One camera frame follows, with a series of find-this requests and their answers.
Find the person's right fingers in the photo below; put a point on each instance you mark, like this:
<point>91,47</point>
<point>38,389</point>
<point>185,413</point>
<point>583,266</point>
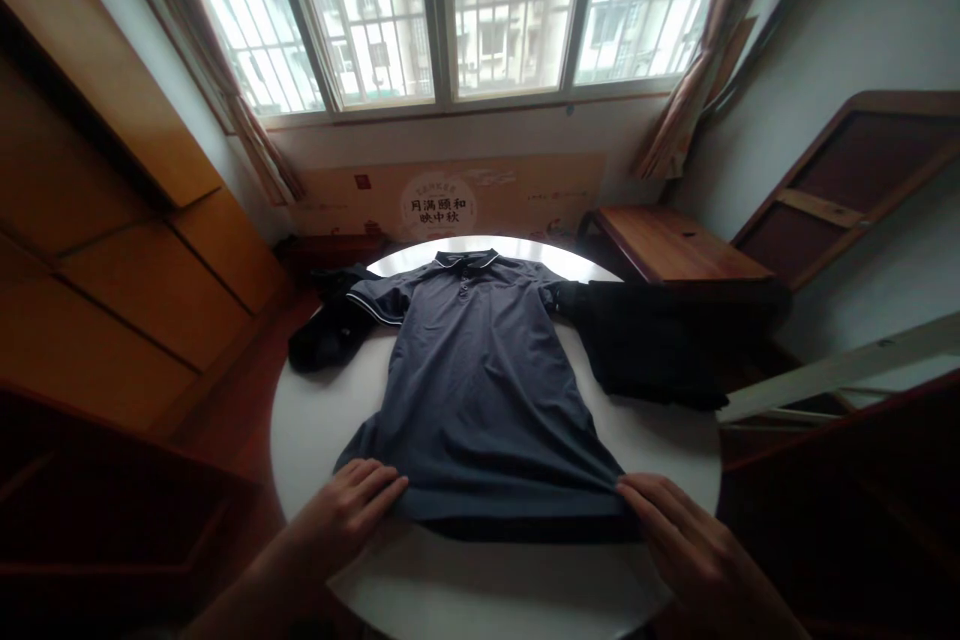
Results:
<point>649,501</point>

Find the dark wooden furniture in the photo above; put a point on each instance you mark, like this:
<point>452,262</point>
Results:
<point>97,512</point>

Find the person's right hand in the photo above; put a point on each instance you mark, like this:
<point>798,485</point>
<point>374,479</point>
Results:
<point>686,542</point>

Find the grey polo shirt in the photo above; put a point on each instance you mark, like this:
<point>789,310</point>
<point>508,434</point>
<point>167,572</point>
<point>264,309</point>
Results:
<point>480,385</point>

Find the person's left hand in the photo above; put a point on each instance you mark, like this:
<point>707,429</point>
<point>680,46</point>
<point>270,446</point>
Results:
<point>341,512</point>

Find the crumpled black garment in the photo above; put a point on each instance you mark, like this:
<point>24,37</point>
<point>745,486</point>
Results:
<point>326,340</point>

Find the beige curtain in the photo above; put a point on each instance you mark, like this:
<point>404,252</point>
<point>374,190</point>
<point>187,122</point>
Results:
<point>697,70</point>
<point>217,62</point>

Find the yellow wooden cabinet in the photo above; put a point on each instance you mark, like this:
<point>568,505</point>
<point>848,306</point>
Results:
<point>97,220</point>

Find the folded black garment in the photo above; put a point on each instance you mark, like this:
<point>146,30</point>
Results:
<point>652,347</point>

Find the low wooden table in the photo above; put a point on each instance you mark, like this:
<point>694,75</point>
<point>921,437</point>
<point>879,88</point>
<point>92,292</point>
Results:
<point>675,246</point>

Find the printed cardboard sheet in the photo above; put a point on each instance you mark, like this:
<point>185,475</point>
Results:
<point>450,201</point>

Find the barred window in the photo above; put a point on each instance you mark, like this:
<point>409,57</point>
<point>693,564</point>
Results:
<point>450,10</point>

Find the white metal frame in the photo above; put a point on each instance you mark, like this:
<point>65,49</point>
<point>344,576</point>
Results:
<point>832,377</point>

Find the person's left fingers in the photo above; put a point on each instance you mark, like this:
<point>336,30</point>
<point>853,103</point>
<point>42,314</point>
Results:
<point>371,484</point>

